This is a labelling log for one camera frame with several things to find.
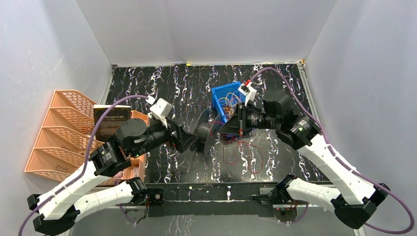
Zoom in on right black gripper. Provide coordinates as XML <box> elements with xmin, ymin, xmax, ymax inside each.
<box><xmin>218</xmin><ymin>102</ymin><xmax>279</xmax><ymax>136</ymax></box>

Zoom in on black cable spool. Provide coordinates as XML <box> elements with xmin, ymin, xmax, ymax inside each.
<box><xmin>190</xmin><ymin>109</ymin><xmax>223</xmax><ymax>157</ymax></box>

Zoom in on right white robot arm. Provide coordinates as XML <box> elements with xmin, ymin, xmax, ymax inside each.
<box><xmin>219</xmin><ymin>94</ymin><xmax>387</xmax><ymax>229</ymax></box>

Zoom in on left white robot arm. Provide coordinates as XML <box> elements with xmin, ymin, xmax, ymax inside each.
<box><xmin>27</xmin><ymin>118</ymin><xmax>198</xmax><ymax>236</ymax></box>

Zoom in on dark book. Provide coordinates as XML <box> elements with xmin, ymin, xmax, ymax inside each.
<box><xmin>93</xmin><ymin>104</ymin><xmax>131</xmax><ymax>142</ymax></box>

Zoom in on orange compartment organizer tray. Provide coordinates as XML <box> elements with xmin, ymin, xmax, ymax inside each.
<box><xmin>121</xmin><ymin>110</ymin><xmax>149</xmax><ymax>181</ymax></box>

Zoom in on blue plastic bin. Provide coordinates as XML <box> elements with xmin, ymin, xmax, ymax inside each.
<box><xmin>211</xmin><ymin>82</ymin><xmax>252</xmax><ymax>137</ymax></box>

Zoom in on orange mesh file rack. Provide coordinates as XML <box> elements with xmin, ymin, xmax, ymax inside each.
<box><xmin>24</xmin><ymin>89</ymin><xmax>126</xmax><ymax>187</ymax></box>

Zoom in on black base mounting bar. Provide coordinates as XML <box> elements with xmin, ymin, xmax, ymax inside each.
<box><xmin>116</xmin><ymin>182</ymin><xmax>307</xmax><ymax>218</ymax></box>

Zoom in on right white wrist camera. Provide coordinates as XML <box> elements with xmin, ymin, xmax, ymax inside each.
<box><xmin>238</xmin><ymin>80</ymin><xmax>257</xmax><ymax>106</ymax></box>

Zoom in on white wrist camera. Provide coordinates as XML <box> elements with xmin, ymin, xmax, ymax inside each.
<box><xmin>146</xmin><ymin>95</ymin><xmax>173</xmax><ymax>128</ymax></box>
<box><xmin>238</xmin><ymin>80</ymin><xmax>257</xmax><ymax>106</ymax></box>

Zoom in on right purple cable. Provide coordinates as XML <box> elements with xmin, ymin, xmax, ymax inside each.
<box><xmin>246</xmin><ymin>67</ymin><xmax>415</xmax><ymax>235</ymax></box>

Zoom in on purple cable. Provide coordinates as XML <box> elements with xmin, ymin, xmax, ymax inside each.
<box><xmin>246</xmin><ymin>67</ymin><xmax>415</xmax><ymax>235</ymax></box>
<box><xmin>18</xmin><ymin>95</ymin><xmax>154</xmax><ymax>236</ymax></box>

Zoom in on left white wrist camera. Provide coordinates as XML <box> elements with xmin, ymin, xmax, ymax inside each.
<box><xmin>146</xmin><ymin>95</ymin><xmax>173</xmax><ymax>128</ymax></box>

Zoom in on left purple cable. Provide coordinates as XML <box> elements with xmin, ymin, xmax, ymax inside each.
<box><xmin>18</xmin><ymin>95</ymin><xmax>154</xmax><ymax>236</ymax></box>

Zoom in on colourful wire bundle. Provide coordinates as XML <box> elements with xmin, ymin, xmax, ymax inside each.
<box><xmin>217</xmin><ymin>91</ymin><xmax>243</xmax><ymax>118</ymax></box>

